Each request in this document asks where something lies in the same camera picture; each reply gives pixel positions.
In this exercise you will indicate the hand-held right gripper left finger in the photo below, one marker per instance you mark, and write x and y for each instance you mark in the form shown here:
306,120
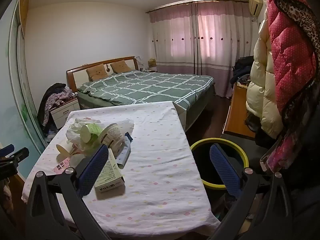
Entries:
93,171

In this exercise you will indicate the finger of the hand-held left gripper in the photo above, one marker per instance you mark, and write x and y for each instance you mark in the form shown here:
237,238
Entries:
18,154
7,148

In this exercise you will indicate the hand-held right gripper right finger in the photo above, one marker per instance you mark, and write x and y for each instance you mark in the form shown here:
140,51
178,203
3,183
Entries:
225,170

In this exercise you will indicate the green white carton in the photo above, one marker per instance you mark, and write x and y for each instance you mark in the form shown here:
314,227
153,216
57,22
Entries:
111,177

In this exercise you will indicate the yellow rim trash bin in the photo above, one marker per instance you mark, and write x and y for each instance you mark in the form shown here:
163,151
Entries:
243,152

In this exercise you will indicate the pink packet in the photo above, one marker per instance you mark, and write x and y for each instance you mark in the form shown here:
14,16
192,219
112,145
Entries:
61,166

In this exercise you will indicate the white blue tube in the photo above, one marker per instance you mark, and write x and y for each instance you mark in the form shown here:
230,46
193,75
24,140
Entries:
125,150

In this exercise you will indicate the green cup with cream lid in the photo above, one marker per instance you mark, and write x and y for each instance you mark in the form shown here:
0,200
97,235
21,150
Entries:
87,133

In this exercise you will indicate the white green plastic bag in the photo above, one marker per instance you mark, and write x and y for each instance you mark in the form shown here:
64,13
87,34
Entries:
73,135

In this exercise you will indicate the sliding wardrobe door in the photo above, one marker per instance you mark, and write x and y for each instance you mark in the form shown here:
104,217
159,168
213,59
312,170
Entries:
15,100

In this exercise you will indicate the dark bag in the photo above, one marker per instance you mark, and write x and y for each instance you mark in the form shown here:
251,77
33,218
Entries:
252,122

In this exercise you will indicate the dark hanging jacket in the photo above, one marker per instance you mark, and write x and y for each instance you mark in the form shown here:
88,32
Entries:
46,102

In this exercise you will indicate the wooden desk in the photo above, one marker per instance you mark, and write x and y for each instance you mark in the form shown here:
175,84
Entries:
238,112

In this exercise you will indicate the white nightstand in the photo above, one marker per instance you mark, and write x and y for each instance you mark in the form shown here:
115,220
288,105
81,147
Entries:
65,112

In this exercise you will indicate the pink floral garment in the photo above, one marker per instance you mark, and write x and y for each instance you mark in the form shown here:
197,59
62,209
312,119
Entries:
287,150

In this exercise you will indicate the table with dotted white cloth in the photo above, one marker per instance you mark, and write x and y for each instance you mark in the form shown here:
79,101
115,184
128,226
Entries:
160,160

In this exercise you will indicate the floral clothes pile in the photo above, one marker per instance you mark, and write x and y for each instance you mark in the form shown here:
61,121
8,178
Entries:
61,96

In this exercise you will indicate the cream puffer jacket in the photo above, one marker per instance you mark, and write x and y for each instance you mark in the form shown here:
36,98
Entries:
260,85

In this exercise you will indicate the tan pillow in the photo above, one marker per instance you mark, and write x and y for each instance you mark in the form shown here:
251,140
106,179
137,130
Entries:
120,66
97,73

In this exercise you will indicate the green plaid duvet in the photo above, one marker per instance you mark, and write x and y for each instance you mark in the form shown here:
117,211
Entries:
150,85

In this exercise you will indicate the dark clothes pile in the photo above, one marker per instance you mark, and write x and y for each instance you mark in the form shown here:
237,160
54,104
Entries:
243,67

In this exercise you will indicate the small cardboard box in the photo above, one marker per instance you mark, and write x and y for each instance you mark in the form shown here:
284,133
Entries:
152,63

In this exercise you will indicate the red quilted jacket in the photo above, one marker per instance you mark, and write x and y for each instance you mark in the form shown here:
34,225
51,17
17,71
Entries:
290,62

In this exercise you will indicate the pink white curtain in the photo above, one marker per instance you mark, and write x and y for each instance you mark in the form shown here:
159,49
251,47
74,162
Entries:
172,37
222,42

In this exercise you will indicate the curtain rod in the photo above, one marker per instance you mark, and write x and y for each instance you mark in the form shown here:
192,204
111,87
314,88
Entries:
175,3

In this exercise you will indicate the wooden bed frame with headboard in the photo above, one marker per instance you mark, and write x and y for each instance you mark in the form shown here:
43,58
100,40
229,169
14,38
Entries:
75,75

